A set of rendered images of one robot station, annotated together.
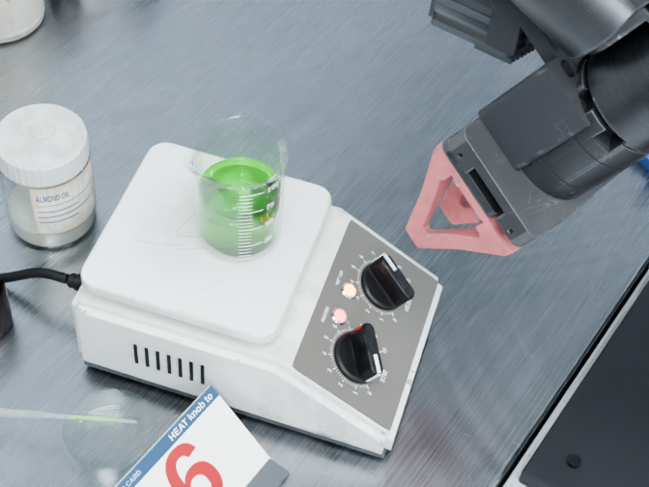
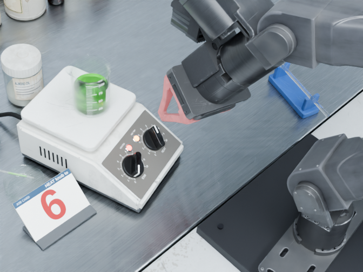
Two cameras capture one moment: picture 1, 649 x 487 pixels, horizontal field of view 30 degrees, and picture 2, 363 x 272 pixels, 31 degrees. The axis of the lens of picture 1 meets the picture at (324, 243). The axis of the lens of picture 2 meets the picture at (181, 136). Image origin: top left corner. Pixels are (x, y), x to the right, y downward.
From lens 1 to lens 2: 0.25 m
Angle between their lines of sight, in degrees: 7
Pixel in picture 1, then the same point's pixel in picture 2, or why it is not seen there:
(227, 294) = (79, 129)
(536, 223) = (196, 110)
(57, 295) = not seen: hidden behind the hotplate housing
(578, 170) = (216, 89)
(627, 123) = (232, 70)
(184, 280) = (62, 121)
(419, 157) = not seen: hidden behind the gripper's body
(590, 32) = (215, 29)
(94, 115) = (54, 55)
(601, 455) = (233, 226)
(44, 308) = (12, 130)
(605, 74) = (226, 49)
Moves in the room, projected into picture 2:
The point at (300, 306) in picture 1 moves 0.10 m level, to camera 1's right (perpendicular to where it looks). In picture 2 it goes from (112, 141) to (182, 159)
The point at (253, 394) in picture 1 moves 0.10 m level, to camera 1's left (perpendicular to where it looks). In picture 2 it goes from (86, 175) to (17, 156)
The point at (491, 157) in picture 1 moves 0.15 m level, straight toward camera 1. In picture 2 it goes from (182, 80) to (119, 167)
